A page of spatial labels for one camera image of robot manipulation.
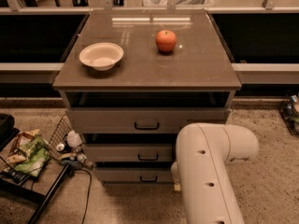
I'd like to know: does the grey drawer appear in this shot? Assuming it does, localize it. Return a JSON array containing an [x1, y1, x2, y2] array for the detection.
[[83, 144, 173, 162], [65, 108, 230, 133], [94, 168, 173, 183]]

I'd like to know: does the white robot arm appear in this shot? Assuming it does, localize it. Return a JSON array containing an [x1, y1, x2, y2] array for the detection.
[[171, 123, 259, 224]]

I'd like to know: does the grey drawer cabinet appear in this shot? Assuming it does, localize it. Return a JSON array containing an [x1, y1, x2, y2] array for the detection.
[[51, 9, 242, 187]]

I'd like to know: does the black stand leg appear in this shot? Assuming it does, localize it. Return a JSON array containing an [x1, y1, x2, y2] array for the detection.
[[27, 164, 72, 224]]

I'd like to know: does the white plastic bottle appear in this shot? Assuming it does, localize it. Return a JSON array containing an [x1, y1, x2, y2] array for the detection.
[[66, 130, 82, 148]]

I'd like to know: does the green snack bag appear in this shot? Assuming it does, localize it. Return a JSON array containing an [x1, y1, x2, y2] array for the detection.
[[14, 135, 50, 177]]

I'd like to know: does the red apple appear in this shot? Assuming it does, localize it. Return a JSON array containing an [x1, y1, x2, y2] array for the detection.
[[155, 30, 177, 52]]

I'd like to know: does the white bowl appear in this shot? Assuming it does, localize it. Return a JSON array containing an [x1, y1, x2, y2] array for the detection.
[[79, 43, 123, 71]]

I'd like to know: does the brown snack packet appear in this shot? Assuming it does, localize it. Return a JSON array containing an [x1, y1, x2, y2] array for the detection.
[[7, 129, 39, 165]]

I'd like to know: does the black bin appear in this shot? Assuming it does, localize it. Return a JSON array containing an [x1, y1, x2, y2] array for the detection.
[[0, 113, 20, 151]]

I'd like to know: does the black cable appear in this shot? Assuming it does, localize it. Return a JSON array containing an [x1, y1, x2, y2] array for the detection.
[[73, 168, 93, 224]]

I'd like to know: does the wire mesh basket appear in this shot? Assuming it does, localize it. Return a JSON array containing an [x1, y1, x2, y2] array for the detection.
[[48, 116, 72, 160]]

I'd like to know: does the right wire basket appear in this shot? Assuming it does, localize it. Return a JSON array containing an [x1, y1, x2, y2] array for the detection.
[[279, 94, 299, 136]]

